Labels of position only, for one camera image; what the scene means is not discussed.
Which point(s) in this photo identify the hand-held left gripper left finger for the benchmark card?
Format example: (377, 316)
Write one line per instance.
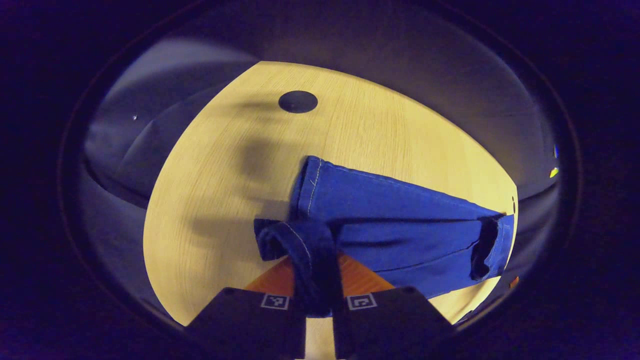
(250, 325)

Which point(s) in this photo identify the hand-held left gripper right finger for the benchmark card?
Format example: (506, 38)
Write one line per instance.
(390, 325)

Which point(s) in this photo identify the blue denim jeans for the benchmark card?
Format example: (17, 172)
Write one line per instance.
(390, 220)

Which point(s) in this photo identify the large black table grommet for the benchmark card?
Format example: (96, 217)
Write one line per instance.
(298, 101)

